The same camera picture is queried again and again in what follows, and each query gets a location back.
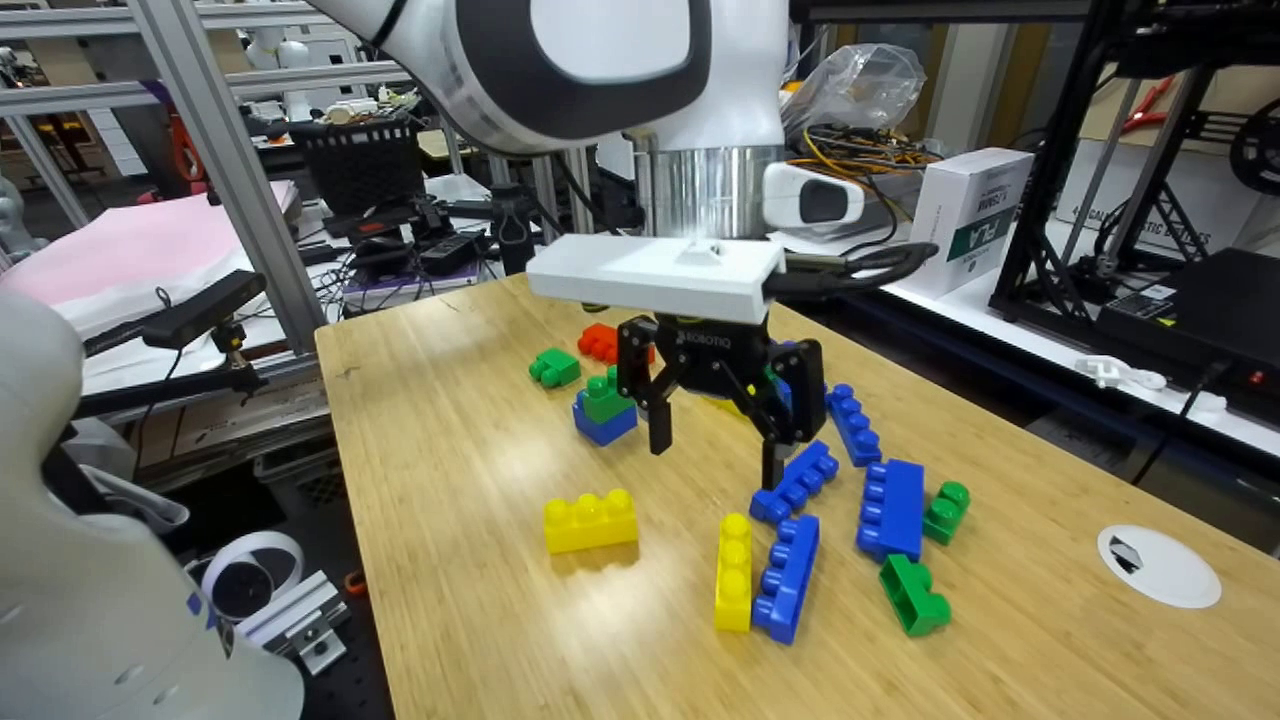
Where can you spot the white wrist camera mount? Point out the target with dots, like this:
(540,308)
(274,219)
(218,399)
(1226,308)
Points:
(653,275)

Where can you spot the black tripod equipment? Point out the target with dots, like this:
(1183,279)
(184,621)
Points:
(464,232)

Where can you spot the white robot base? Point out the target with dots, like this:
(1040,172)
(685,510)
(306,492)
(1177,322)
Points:
(92,573)

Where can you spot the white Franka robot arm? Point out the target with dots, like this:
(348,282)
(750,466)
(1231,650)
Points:
(602,65)

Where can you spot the green toy block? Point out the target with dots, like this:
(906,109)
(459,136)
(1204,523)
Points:
(912,594)
(604,394)
(947,512)
(555,366)

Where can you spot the black frame 3D printer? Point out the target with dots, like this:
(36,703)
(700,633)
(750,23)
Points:
(1204,312)

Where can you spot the pink foam sheet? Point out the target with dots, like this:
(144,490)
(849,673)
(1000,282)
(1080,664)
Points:
(135,254)

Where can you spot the white metal bracket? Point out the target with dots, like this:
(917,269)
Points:
(311,626)

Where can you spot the blue wide toy block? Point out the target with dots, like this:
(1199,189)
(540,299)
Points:
(891,510)

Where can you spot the red toy block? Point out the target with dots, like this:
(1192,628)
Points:
(602,340)

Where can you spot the grey storage bin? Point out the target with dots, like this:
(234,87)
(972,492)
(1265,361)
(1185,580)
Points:
(121,482)

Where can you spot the blue square toy block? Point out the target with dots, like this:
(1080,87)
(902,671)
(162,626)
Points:
(604,427)

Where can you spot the yellow toy block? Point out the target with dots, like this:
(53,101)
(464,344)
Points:
(735,571)
(591,523)

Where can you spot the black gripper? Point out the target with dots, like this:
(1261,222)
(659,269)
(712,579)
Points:
(727,353)

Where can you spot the white tape roll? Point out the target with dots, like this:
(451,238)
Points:
(247,573)

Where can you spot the long lab workbench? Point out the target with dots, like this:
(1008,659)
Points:
(995,322)

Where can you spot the aluminium frame post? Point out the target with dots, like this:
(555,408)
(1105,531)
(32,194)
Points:
(234,172)

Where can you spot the clear plastic bag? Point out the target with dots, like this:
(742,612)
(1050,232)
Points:
(863,83)

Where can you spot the white VR headset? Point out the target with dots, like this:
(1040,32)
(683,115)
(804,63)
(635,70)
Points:
(823,201)

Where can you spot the white cardboard box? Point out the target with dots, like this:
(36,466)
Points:
(971,212)

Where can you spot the blue long toy block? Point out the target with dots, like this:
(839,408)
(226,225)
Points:
(794,482)
(853,421)
(784,579)

